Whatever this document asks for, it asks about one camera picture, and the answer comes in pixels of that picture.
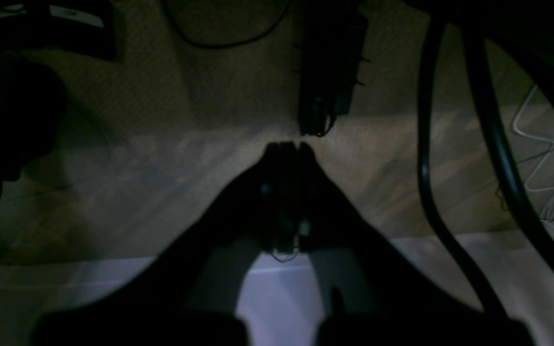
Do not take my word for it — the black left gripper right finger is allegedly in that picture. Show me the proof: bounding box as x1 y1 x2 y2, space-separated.
299 143 534 346

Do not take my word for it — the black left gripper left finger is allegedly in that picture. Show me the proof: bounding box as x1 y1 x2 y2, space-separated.
32 144 280 346

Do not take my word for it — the black power strip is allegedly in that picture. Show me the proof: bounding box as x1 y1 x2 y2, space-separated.
298 0 369 136

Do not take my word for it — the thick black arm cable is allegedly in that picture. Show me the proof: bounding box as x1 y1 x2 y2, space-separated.
417 14 554 318

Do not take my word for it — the thin black floor cable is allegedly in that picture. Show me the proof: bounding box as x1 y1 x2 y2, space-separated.
161 0 293 49

